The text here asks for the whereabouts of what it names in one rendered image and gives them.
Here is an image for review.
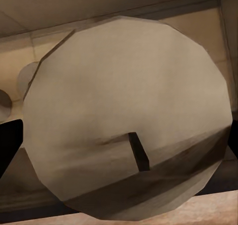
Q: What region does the pillar candle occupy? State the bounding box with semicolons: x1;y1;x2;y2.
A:
22;15;233;222
16;62;40;101
0;89;12;124

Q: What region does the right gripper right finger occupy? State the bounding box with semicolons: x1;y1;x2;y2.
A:
228;120;238;159

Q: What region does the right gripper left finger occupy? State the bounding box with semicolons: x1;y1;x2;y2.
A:
0;119;23;178

